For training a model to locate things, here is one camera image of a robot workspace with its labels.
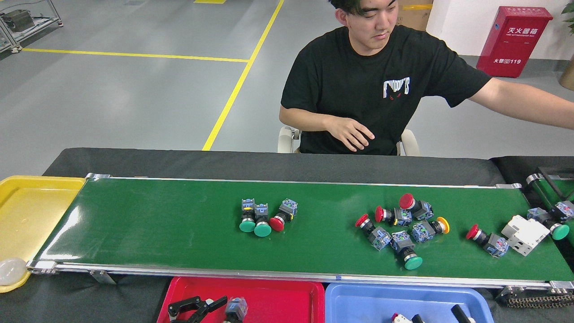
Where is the metal frame rack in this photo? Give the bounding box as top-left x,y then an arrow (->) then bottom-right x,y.
0,0 -> 63,53

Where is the black metal guide bar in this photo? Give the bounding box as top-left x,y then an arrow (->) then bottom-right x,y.
537,167 -> 574,202

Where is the potted plant gold pot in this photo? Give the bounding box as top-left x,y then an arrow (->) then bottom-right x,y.
558,2 -> 574,92

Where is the green conveyor belt long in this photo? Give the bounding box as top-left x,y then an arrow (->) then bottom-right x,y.
26,173 -> 574,294

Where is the red plastic tray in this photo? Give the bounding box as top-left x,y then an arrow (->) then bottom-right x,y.
157,276 -> 325,323

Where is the conveyor drive chain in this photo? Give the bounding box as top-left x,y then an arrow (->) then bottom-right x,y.
506,294 -> 574,309

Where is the red fire extinguisher box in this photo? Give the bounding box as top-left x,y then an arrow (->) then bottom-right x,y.
476,6 -> 553,78

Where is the yellow push button switch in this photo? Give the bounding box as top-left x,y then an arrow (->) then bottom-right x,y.
411,216 -> 450,244

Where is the person's right hand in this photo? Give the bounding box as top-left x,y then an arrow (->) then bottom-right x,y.
324,116 -> 375,152

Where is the blue plastic tray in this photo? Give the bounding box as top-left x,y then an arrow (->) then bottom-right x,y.
325,283 -> 495,323

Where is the dark equipment box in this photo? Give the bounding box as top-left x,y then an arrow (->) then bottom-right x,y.
2,9 -> 34,32

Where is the green conveyor belt short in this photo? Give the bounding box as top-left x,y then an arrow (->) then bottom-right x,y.
526,167 -> 574,247

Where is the cardboard box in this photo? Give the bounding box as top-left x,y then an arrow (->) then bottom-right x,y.
397,0 -> 435,32

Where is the person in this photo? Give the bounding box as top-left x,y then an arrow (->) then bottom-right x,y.
279,0 -> 574,156

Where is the white light bulb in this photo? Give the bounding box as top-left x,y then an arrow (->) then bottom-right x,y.
0,258 -> 28,286

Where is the yellow plastic tray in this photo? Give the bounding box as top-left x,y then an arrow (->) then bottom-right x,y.
0,175 -> 87,293

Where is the grey office chair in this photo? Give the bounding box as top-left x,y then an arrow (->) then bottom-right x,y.
277,126 -> 421,157

